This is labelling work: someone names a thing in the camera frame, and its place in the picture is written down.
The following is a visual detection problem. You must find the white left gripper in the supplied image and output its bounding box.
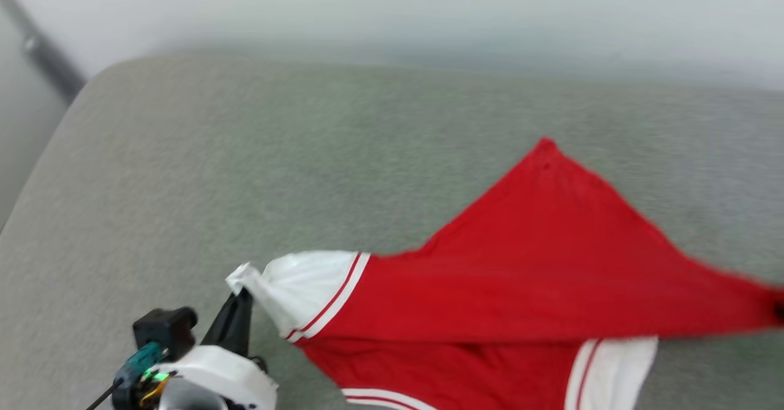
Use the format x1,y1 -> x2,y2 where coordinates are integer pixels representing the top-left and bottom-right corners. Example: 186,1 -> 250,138
149,287 -> 279,410

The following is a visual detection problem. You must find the red garment with white sleeves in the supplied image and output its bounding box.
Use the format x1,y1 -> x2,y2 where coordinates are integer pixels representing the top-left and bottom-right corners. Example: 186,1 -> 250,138
225,137 -> 784,410

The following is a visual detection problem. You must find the dark grey pole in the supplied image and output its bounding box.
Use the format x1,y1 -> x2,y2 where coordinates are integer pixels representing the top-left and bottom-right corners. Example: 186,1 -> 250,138
0,0 -> 87,103

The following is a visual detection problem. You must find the black cable with teal plug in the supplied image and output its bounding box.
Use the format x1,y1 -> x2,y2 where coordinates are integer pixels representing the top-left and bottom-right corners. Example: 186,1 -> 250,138
86,341 -> 167,410

